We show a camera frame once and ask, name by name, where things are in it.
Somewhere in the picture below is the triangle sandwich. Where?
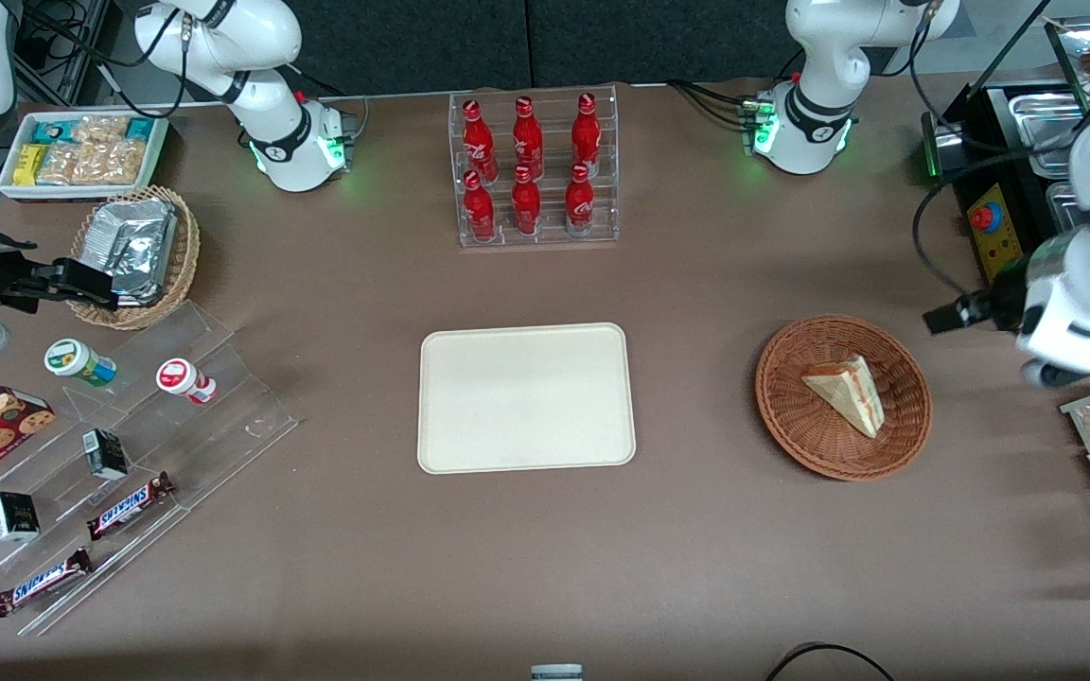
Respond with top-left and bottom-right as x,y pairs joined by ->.
800,354 -> 885,440

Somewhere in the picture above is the cream plastic tray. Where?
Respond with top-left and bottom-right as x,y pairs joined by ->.
417,323 -> 638,475

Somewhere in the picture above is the green lid drink cup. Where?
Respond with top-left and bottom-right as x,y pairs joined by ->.
44,338 -> 118,389

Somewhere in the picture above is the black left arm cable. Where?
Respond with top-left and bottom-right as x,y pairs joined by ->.
905,0 -> 1090,302

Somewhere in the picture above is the clear nut snack pack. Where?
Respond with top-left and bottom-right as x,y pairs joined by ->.
72,115 -> 130,146
39,142 -> 146,186

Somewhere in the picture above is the clear acrylic bottle rack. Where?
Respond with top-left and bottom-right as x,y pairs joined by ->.
448,84 -> 622,249

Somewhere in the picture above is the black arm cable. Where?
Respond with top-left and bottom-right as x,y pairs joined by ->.
905,0 -> 1090,302
20,0 -> 196,119

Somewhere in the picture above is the light tan wicker basket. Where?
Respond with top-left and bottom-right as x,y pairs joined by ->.
67,185 -> 202,331

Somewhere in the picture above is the brown wicker basket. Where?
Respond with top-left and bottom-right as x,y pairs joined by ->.
755,314 -> 933,482

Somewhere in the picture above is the clear acrylic stepped stand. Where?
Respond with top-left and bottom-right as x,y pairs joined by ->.
0,301 -> 300,637

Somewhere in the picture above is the white rectangular snack tray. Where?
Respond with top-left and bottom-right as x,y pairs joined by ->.
0,111 -> 170,201

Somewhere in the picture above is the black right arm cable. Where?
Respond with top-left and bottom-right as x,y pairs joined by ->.
20,0 -> 196,119

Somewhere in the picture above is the silver foil pack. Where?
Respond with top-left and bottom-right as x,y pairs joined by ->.
81,199 -> 179,308

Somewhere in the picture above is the small black carton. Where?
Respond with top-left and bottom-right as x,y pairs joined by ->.
0,491 -> 41,544
81,428 -> 130,481

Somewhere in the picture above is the brown Snickers bar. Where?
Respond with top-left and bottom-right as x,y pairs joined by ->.
0,548 -> 94,619
86,471 -> 176,542

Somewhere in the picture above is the steel warmer pan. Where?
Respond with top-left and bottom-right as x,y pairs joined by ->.
1007,87 -> 1090,154

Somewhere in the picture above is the red lid drink cup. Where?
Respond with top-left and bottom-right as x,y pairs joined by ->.
156,358 -> 219,406

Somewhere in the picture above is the yellow snack pack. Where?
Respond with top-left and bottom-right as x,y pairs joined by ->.
13,144 -> 49,187

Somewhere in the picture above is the red cola bottle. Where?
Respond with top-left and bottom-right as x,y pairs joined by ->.
511,166 -> 543,236
463,170 -> 497,243
462,98 -> 499,183
571,92 -> 602,179
565,163 -> 596,236
511,96 -> 545,181

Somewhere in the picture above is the black table cable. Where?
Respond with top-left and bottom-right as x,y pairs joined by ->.
765,642 -> 898,681

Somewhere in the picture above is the black base cable bundle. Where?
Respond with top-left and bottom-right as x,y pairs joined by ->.
666,47 -> 806,130

